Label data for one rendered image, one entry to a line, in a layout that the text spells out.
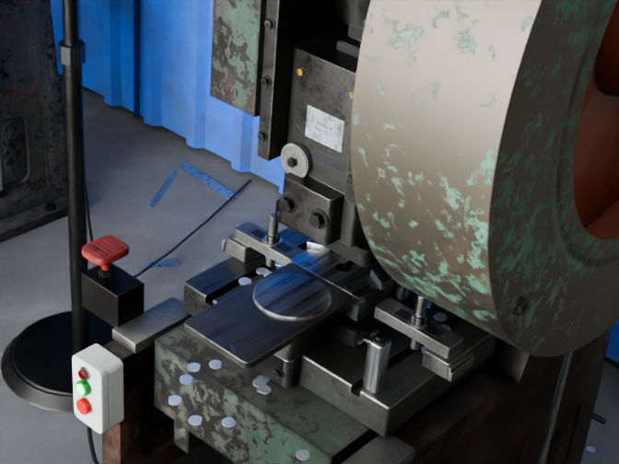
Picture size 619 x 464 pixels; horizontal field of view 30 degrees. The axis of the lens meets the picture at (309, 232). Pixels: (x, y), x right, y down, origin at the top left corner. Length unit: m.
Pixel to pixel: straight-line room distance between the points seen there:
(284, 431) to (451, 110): 0.80
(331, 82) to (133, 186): 2.04
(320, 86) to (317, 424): 0.52
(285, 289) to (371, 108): 0.69
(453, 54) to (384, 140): 0.13
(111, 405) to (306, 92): 0.63
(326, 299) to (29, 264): 1.61
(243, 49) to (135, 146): 2.20
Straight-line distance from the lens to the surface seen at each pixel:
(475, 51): 1.11
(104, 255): 1.95
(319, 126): 1.72
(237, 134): 3.66
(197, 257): 3.33
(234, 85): 1.75
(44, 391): 2.81
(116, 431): 2.06
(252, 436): 1.87
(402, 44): 1.15
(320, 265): 1.91
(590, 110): 1.46
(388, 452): 1.78
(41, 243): 3.39
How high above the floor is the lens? 1.83
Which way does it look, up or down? 32 degrees down
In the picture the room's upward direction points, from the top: 5 degrees clockwise
